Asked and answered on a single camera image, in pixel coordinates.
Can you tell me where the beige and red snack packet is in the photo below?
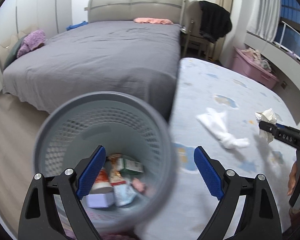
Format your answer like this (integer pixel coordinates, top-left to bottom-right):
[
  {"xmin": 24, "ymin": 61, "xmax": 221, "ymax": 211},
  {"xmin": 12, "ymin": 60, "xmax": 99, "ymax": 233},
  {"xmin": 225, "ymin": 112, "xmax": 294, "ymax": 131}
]
[{"xmin": 107, "ymin": 154, "xmax": 127, "ymax": 186}]

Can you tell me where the grey window ledge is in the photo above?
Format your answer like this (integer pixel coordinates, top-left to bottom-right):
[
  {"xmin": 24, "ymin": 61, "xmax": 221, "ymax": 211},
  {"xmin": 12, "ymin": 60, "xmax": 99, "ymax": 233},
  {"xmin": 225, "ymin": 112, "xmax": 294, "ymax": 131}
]
[{"xmin": 244, "ymin": 30, "xmax": 300, "ymax": 125}]

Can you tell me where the grey perforated plastic basket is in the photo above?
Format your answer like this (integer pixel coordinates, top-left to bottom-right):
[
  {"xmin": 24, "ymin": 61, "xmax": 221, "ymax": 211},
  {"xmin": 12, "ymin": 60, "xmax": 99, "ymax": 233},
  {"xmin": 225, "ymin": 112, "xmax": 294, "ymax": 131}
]
[{"xmin": 33, "ymin": 92, "xmax": 178, "ymax": 237}]

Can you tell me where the green and white medicine box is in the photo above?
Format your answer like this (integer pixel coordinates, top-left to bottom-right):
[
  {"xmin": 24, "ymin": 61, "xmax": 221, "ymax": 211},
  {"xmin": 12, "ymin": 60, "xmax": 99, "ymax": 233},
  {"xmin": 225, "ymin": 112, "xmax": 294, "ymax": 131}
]
[{"xmin": 120, "ymin": 158, "xmax": 144, "ymax": 173}]

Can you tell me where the white wardrobe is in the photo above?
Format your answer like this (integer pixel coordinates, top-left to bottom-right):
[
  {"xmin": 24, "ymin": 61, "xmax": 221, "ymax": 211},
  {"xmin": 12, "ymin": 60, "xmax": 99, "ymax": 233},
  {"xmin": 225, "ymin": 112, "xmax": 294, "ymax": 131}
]
[{"xmin": 0, "ymin": 0, "xmax": 73, "ymax": 103}]

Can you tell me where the pink cloth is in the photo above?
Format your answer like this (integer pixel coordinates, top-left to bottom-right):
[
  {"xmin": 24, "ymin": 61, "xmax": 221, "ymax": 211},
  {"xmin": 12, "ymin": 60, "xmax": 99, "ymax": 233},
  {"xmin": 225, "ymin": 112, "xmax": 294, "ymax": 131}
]
[{"xmin": 134, "ymin": 17, "xmax": 174, "ymax": 25}]

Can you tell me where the pale blue packet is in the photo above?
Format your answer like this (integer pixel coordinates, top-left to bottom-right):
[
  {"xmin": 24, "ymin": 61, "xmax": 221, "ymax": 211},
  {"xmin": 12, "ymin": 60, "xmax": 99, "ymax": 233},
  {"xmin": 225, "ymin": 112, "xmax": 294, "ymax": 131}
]
[{"xmin": 114, "ymin": 184, "xmax": 138, "ymax": 207}]

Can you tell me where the black jacket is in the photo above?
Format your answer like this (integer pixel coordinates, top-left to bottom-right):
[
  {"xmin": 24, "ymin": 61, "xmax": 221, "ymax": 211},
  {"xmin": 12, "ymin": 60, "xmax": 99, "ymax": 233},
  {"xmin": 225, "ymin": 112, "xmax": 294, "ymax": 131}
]
[{"xmin": 199, "ymin": 0, "xmax": 233, "ymax": 43}]

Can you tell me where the pile of pale clothes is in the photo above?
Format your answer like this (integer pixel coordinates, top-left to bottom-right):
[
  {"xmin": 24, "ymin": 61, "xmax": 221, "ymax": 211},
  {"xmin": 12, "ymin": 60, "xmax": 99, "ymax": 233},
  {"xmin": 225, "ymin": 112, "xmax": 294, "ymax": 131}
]
[{"xmin": 241, "ymin": 48, "xmax": 272, "ymax": 70}]

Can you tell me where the pink plastic storage box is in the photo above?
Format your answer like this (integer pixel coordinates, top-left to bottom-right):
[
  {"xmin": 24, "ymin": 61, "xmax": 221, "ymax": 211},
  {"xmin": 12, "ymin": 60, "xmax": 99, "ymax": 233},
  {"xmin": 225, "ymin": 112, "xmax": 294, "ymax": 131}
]
[{"xmin": 230, "ymin": 47, "xmax": 279, "ymax": 90}]

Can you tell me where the person's right hand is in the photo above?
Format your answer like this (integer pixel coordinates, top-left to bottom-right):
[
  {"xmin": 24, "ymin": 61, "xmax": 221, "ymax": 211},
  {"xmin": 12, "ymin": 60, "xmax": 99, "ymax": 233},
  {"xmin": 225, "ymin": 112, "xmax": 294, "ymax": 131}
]
[{"xmin": 287, "ymin": 160, "xmax": 300, "ymax": 228}]

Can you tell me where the purple knitted cloth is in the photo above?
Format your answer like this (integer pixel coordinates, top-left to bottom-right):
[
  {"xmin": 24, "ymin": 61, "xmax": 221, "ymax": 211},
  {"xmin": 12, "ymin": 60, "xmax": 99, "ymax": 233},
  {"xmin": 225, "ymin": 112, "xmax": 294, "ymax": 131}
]
[{"xmin": 17, "ymin": 29, "xmax": 46, "ymax": 58}]

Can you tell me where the white window railing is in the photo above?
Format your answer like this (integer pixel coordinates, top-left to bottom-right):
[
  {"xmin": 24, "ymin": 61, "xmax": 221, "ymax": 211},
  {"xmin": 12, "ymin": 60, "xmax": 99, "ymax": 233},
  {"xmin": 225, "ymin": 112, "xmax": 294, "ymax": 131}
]
[{"xmin": 278, "ymin": 20, "xmax": 300, "ymax": 68}]

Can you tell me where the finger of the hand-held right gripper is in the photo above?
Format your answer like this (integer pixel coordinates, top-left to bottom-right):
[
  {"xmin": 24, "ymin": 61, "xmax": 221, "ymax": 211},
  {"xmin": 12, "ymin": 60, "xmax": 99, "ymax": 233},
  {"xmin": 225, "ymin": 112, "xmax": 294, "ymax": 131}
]
[
  {"xmin": 259, "ymin": 120, "xmax": 278, "ymax": 138},
  {"xmin": 275, "ymin": 123, "xmax": 299, "ymax": 132}
]

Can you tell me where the white sheer curtain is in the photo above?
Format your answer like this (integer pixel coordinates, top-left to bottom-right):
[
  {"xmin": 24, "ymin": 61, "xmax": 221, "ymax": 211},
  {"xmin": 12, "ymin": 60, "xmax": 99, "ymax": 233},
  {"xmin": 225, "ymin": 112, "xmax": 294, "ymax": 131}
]
[{"xmin": 248, "ymin": 0, "xmax": 282, "ymax": 42}]

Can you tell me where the long purple carton box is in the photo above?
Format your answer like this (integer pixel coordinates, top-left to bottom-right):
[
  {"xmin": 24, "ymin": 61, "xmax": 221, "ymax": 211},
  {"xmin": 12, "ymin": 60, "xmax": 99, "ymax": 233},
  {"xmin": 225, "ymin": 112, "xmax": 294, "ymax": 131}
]
[{"xmin": 86, "ymin": 192, "xmax": 115, "ymax": 208}]

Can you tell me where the beige padded headboard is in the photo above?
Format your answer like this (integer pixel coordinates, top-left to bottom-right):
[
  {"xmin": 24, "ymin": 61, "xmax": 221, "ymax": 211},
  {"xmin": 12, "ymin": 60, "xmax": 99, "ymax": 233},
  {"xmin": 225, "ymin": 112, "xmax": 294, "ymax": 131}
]
[{"xmin": 84, "ymin": 0, "xmax": 188, "ymax": 24}]

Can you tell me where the beige chair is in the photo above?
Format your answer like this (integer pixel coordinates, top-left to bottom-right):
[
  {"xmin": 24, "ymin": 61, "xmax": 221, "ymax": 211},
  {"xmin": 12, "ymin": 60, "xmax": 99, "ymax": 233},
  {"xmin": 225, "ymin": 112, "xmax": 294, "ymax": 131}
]
[{"xmin": 181, "ymin": 0, "xmax": 217, "ymax": 55}]

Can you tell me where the pink pig toy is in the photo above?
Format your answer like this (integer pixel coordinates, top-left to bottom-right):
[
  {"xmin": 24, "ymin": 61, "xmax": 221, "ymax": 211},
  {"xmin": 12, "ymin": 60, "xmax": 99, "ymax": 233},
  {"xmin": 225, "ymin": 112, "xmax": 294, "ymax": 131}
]
[{"xmin": 131, "ymin": 178, "xmax": 147, "ymax": 193}]

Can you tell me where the bed with grey sheet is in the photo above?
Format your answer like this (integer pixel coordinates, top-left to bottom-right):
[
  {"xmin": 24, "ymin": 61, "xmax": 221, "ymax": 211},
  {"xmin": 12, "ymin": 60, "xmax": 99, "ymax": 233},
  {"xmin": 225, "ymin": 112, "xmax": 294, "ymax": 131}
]
[{"xmin": 2, "ymin": 20, "xmax": 182, "ymax": 120}]

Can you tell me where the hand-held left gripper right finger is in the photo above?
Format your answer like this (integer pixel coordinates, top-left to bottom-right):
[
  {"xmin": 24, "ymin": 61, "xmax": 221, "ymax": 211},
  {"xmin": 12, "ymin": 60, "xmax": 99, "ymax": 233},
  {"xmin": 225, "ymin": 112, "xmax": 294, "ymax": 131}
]
[{"xmin": 194, "ymin": 146, "xmax": 283, "ymax": 240}]

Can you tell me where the beige paper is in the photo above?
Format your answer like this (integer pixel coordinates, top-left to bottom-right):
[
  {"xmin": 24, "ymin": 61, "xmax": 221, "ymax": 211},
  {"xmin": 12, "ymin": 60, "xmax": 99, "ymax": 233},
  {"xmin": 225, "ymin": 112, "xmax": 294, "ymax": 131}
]
[{"xmin": 255, "ymin": 108, "xmax": 278, "ymax": 144}]

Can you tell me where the dark green pillow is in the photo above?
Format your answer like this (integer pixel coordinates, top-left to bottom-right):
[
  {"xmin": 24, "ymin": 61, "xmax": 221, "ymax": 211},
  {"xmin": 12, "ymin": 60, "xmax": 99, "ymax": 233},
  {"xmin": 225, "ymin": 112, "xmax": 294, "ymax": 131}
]
[{"xmin": 3, "ymin": 36, "xmax": 28, "ymax": 69}]

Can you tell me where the beige padded cushion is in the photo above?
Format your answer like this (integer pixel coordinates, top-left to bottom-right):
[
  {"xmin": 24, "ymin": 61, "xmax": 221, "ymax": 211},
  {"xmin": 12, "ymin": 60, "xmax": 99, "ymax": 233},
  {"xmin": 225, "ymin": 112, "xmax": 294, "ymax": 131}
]
[{"xmin": 0, "ymin": 31, "xmax": 28, "ymax": 68}]

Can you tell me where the knotted white cloth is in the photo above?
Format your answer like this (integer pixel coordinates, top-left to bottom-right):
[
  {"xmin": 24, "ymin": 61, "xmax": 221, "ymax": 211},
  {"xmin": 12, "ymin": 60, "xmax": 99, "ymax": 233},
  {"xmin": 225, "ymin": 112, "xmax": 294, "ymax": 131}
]
[{"xmin": 195, "ymin": 107, "xmax": 251, "ymax": 149}]

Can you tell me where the blue cloth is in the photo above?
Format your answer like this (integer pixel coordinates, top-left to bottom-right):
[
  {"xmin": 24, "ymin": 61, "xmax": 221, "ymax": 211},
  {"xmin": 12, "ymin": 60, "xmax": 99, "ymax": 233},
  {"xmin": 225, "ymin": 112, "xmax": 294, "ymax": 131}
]
[{"xmin": 66, "ymin": 21, "xmax": 88, "ymax": 31}]

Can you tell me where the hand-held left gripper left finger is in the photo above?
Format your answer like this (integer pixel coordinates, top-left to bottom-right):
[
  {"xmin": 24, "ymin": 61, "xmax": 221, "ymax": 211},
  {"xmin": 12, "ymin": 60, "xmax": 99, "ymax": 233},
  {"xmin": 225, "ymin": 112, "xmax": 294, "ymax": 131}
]
[{"xmin": 18, "ymin": 145, "xmax": 107, "ymax": 240}]

